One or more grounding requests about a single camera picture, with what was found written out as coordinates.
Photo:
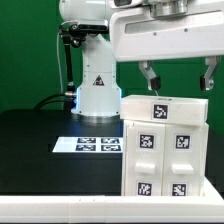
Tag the white cabinet body box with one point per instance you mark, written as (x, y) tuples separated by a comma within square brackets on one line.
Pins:
[(163, 159)]

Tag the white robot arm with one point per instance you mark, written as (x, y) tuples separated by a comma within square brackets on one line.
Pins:
[(98, 98)]

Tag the white cabinet door panel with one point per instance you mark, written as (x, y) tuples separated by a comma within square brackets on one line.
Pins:
[(183, 169), (144, 159)]

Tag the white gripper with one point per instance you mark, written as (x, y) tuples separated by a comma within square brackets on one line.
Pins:
[(136, 36)]

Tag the white cabinet top block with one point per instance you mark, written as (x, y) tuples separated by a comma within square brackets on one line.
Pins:
[(161, 109)]

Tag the white base tag plate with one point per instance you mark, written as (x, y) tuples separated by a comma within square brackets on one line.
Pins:
[(88, 145)]

